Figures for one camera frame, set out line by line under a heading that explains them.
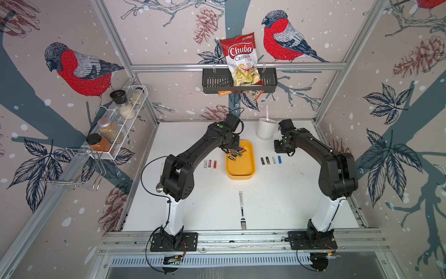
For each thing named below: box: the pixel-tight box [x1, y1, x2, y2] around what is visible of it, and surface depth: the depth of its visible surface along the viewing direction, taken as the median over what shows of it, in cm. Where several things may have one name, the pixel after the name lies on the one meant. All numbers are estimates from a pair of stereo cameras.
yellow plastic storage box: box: [225, 139, 256, 180], surface depth 102 cm
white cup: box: [256, 117, 278, 141], surface depth 105 cm
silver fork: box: [238, 190, 247, 230], surface depth 81 cm
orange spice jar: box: [85, 133, 111, 153], surface depth 62 cm
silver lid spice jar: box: [97, 117, 123, 145], surface depth 66 cm
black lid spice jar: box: [109, 89, 137, 121], surface depth 76 cm
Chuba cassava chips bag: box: [219, 32, 264, 87], surface depth 86 cm
